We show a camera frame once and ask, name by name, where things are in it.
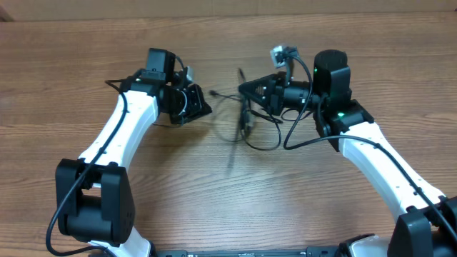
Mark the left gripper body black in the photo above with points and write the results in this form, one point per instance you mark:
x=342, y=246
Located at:
x=186, y=106

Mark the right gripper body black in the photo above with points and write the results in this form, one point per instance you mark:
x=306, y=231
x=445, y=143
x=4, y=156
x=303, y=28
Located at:
x=293, y=96

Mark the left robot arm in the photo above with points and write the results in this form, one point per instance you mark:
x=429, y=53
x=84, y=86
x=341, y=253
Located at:
x=95, y=209

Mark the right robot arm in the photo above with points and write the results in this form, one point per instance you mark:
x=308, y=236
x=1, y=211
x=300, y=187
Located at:
x=424, y=217

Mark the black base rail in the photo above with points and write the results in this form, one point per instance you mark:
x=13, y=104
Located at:
x=250, y=253

